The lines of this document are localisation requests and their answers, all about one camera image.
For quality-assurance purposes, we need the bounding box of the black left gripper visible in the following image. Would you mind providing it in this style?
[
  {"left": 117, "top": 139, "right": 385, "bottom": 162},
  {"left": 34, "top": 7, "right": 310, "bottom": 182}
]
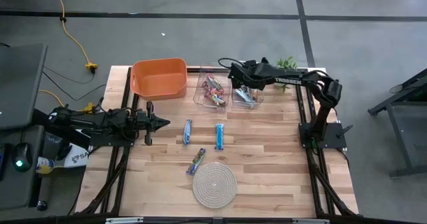
[{"left": 133, "top": 101, "right": 171, "bottom": 146}]

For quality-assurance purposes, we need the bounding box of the blue Chewy granola bar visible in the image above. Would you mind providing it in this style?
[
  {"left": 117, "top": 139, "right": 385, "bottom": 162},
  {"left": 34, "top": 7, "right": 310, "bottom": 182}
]
[
  {"left": 183, "top": 119, "right": 193, "bottom": 146},
  {"left": 185, "top": 147, "right": 207, "bottom": 177},
  {"left": 215, "top": 123, "right": 225, "bottom": 151}
]

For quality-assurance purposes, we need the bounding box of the clear plastic bin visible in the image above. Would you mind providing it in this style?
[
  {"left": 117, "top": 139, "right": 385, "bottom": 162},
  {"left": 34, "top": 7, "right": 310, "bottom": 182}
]
[
  {"left": 231, "top": 60, "right": 266, "bottom": 110},
  {"left": 193, "top": 62, "right": 234, "bottom": 110}
]

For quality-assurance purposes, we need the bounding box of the orange plastic bin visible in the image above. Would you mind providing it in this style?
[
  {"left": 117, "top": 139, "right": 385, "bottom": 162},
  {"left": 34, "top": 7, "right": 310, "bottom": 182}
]
[{"left": 129, "top": 57, "right": 188, "bottom": 101}]

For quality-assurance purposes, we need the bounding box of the green plant in white pot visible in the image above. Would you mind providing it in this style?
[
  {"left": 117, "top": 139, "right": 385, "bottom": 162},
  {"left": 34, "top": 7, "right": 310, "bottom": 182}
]
[{"left": 275, "top": 56, "right": 300, "bottom": 93}]

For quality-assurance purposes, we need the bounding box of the round woven beige placemat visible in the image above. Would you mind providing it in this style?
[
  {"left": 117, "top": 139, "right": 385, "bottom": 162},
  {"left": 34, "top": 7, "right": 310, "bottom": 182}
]
[{"left": 191, "top": 161, "right": 238, "bottom": 209}]

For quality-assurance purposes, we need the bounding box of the white printed box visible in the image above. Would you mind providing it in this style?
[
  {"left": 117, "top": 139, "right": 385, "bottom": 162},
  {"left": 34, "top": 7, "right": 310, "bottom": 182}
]
[{"left": 63, "top": 143, "right": 90, "bottom": 169}]

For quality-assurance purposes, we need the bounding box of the yellow white bottle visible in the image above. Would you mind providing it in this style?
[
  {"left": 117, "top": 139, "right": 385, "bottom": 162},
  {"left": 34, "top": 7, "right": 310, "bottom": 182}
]
[{"left": 35, "top": 156, "right": 56, "bottom": 175}]

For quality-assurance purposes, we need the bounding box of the black computer mouse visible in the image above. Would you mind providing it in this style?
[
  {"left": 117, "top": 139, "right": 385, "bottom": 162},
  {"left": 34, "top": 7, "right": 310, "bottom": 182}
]
[{"left": 11, "top": 142, "right": 33, "bottom": 172}]

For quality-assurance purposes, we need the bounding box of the grey flat panel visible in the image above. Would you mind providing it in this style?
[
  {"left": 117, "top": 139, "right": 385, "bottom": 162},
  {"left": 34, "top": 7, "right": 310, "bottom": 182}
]
[{"left": 0, "top": 43, "right": 48, "bottom": 131}]

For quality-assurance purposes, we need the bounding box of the grey side desk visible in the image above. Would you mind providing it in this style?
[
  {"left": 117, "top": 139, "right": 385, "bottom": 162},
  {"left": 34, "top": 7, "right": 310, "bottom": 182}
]
[{"left": 0, "top": 124, "right": 45, "bottom": 212}]

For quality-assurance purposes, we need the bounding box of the black side stand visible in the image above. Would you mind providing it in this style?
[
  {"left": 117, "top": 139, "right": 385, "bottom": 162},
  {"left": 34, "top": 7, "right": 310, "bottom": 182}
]
[{"left": 368, "top": 67, "right": 427, "bottom": 179}]

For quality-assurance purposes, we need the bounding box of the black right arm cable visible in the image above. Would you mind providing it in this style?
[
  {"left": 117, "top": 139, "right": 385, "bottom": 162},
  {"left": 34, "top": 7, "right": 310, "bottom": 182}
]
[{"left": 218, "top": 57, "right": 248, "bottom": 72}]

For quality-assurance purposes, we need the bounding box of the black table frame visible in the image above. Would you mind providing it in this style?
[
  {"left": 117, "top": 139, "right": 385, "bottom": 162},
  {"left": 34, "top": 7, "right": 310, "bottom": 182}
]
[{"left": 68, "top": 65, "right": 360, "bottom": 224}]

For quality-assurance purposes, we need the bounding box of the yellow extension cable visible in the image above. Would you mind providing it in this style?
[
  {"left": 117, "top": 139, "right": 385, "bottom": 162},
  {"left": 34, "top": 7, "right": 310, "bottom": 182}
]
[
  {"left": 38, "top": 89, "right": 96, "bottom": 114},
  {"left": 49, "top": 0, "right": 99, "bottom": 74}
]

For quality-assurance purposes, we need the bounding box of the black floor cable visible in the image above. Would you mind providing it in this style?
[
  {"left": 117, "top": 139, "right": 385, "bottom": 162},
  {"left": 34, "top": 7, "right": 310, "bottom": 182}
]
[{"left": 42, "top": 65, "right": 108, "bottom": 102}]

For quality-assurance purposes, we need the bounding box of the silver frame bracket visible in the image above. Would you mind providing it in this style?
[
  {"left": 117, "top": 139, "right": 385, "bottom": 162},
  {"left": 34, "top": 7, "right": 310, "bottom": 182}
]
[
  {"left": 292, "top": 218, "right": 330, "bottom": 224},
  {"left": 105, "top": 217, "right": 144, "bottom": 224}
]

